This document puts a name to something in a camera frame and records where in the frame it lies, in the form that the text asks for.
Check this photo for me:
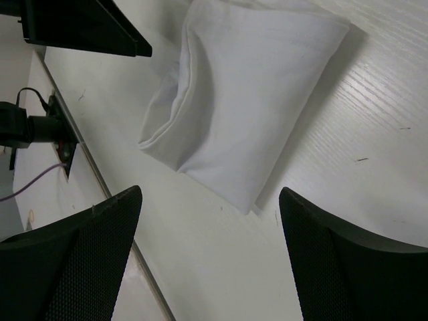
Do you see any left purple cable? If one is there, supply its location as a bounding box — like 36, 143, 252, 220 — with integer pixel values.
0, 163, 68, 203

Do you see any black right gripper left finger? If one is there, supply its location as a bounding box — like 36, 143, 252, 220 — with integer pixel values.
1, 186, 142, 320

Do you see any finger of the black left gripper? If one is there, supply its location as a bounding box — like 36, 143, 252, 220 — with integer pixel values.
1, 0, 152, 58

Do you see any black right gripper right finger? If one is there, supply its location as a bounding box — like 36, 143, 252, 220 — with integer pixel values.
279, 187, 427, 320

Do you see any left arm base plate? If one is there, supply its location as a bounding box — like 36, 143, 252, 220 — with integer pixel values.
48, 94, 79, 179

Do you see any white skirt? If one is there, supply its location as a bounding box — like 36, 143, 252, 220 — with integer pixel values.
138, 1, 349, 214

